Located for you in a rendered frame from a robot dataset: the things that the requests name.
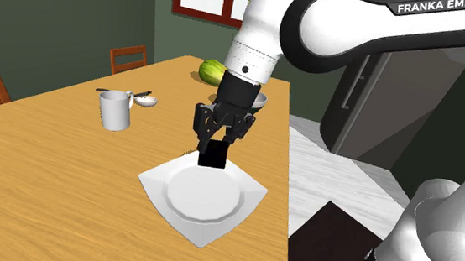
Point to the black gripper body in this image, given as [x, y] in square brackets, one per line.
[237, 95]

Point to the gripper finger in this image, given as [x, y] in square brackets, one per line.
[239, 127]
[213, 154]

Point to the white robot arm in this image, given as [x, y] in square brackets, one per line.
[346, 27]

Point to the green melon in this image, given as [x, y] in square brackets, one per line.
[211, 72]

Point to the white square plate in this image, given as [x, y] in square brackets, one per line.
[203, 197]

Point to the white spoon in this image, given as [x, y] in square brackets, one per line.
[146, 101]

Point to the white mug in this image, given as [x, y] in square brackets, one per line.
[115, 111]

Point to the dark robot stand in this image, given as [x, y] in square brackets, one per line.
[322, 251]

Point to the grey refrigerator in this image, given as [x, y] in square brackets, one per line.
[398, 100]

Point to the wooden table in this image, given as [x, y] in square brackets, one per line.
[49, 166]

